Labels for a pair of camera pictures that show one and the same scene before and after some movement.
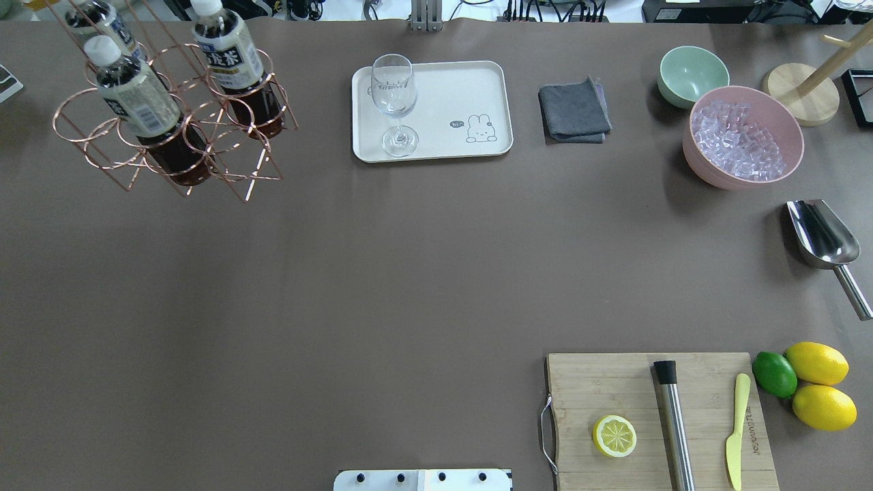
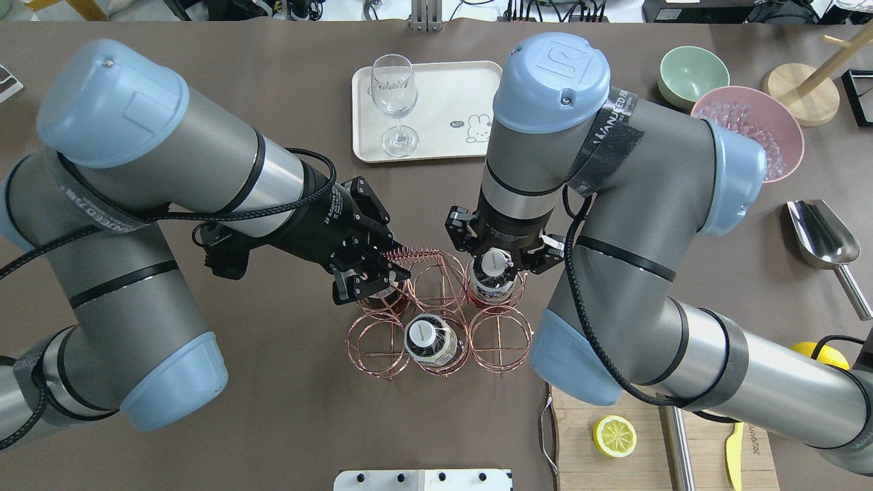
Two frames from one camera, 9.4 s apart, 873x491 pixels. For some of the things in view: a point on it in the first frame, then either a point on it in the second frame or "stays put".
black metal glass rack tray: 859,84 stays put
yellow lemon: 818,363 stays put
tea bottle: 100,24 -> 393,300
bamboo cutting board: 588,387 stays put
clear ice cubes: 724,134 stays put
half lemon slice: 614,436 stays put
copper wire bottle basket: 193,114 -> 444,316
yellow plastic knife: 734,444 stays put
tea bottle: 236,63 -> 493,275
